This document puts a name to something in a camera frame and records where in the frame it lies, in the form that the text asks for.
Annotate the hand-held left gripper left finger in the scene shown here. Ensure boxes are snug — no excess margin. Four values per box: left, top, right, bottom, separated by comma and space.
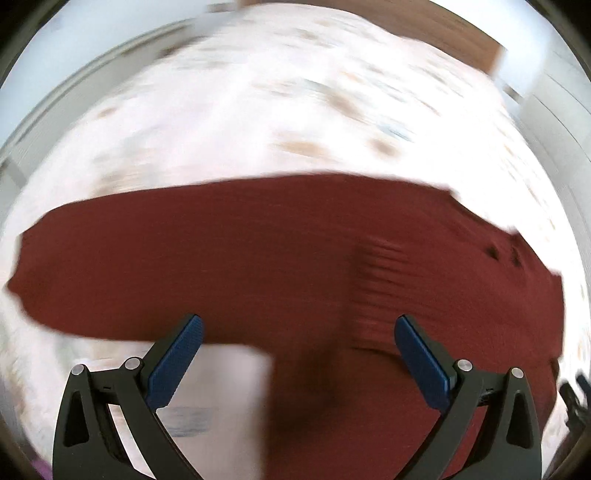
52, 314, 206, 480

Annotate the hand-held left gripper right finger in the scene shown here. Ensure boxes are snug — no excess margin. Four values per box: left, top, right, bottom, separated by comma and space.
394, 315, 542, 480

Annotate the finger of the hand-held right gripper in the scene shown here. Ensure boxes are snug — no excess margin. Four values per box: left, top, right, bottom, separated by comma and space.
558, 373, 583, 437

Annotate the dark red knit sweater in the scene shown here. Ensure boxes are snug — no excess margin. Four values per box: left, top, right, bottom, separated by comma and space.
7, 172, 566, 480

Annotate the pink floral bedspread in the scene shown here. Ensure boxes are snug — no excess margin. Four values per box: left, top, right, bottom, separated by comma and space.
0, 2, 583, 480

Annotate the white panelled wardrobe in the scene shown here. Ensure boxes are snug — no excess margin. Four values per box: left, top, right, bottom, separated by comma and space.
492, 18, 591, 259

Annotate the wooden headboard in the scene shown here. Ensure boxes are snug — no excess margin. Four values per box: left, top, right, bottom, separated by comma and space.
240, 0, 507, 75

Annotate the white low wall cabinet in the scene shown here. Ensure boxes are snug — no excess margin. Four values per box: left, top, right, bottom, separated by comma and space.
0, 18, 218, 195

